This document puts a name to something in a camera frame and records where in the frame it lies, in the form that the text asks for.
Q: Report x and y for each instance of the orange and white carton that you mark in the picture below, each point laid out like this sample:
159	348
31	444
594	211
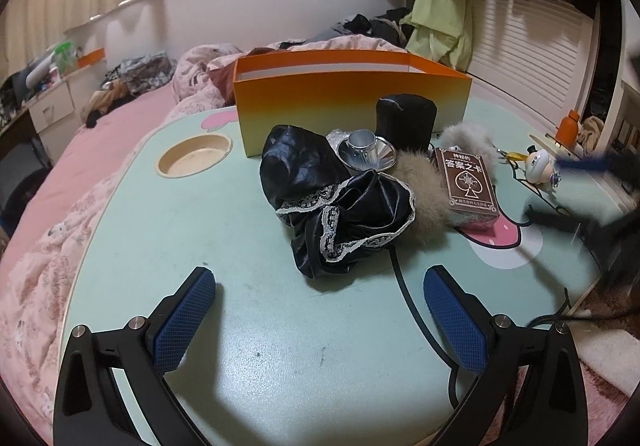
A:
91	57

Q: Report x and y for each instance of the light green hanging garment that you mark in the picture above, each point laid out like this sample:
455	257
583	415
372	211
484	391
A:
440	26

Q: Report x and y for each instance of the black satin lace cloth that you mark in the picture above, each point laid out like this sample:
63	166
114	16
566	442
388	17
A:
300	166

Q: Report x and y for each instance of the grey fur pompom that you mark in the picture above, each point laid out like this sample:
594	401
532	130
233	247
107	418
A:
467	139

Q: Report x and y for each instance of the patterned clothes pile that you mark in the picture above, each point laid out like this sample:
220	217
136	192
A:
135	71

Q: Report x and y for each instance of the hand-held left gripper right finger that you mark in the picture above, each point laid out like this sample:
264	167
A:
455	326

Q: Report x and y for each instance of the brown playing card box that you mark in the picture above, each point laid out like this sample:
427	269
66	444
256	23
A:
465	186

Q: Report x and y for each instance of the white shelf unit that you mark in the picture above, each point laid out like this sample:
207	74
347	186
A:
625	121

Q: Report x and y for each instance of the silver metal cup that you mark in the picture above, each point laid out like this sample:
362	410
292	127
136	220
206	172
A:
362	149

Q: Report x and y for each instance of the black cylindrical container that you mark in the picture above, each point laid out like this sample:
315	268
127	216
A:
405	124

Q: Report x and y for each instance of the beige cloth bundle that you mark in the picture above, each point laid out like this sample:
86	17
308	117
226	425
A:
592	129

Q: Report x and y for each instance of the cartoon print lap table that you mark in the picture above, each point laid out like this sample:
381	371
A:
250	251

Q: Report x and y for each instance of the orange bottle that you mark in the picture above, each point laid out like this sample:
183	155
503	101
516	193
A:
568	129

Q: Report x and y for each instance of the beige fur pompom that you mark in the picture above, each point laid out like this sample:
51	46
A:
422	191

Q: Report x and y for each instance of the dark clothes pile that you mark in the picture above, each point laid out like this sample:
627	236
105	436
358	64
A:
360	24

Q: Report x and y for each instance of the green translucent container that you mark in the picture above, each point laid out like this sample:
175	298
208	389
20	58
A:
62	55

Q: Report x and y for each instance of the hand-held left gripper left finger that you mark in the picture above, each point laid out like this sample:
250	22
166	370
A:
182	321

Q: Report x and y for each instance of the pink floral duvet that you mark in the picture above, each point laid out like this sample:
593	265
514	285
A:
200	71

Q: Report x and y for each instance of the pink bed sheet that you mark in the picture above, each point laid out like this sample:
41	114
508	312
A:
115	126

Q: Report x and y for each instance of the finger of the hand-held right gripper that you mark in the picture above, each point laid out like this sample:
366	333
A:
560	221
585	162

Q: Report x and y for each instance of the white louvered closet door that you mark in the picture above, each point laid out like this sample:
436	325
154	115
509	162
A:
525	56

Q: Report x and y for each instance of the white drawer cabinet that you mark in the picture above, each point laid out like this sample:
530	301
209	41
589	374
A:
55	109

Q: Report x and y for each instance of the dusty red pillow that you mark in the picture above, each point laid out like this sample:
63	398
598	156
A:
222	79

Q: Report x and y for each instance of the orange gradient cardboard box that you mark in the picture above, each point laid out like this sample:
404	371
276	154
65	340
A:
310	111

